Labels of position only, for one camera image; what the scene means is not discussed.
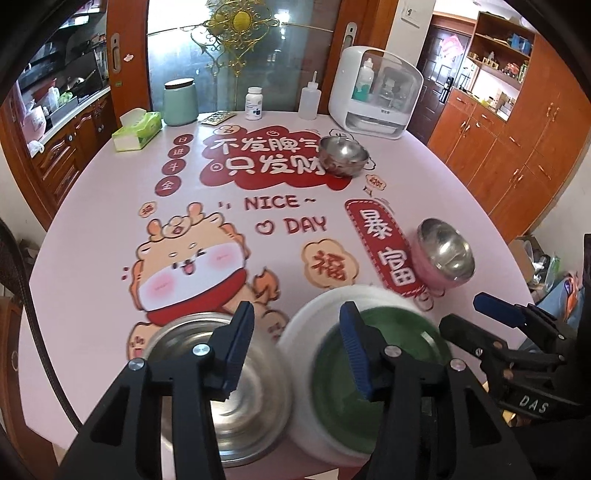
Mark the white bottle teal liquid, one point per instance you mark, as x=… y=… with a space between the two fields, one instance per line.
x=364 y=83

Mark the cardboard box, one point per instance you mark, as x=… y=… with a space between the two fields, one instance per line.
x=526 y=263

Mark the tall wooden cabinet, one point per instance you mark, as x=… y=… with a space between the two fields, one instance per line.
x=531 y=152

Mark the mint green canister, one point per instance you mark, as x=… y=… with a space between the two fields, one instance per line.
x=180 y=104

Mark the green tissue box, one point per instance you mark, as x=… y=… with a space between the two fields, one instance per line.
x=136 y=134

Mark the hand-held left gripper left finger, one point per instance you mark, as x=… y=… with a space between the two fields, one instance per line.
x=238 y=346

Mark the frosted glass sliding door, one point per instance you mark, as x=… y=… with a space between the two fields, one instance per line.
x=295 y=46

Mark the large white plate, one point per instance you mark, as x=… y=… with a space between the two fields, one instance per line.
x=300 y=332

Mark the gold door ornament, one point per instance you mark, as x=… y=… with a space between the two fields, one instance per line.
x=240 y=21

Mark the small dark steel bowl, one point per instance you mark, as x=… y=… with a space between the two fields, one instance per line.
x=344 y=154

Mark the pink steel bowl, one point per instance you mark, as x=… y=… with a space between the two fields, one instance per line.
x=445 y=254

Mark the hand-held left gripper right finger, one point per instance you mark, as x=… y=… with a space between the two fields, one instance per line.
x=358 y=350

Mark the white pill bottle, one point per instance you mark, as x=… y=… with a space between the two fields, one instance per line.
x=253 y=106

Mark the large steel bowl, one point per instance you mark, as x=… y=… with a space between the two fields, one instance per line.
x=272 y=392

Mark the blister pill pack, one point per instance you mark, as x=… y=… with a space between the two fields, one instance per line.
x=217 y=118

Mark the white light switch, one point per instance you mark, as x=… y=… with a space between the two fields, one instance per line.
x=411 y=11

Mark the wooden lower kitchen cabinets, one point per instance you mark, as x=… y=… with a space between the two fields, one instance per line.
x=69 y=147

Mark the clear squeeze bottle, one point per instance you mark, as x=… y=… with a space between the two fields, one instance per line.
x=308 y=101

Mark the dark entrance door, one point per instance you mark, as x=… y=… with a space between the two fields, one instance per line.
x=436 y=78

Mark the pink white rice cooker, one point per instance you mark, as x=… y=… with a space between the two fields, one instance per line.
x=33 y=122

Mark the green plate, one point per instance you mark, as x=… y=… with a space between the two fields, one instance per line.
x=415 y=330

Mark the white countertop storage cabinet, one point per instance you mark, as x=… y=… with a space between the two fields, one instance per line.
x=341 y=92

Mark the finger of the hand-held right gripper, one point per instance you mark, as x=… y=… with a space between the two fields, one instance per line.
x=498 y=307
x=466 y=334

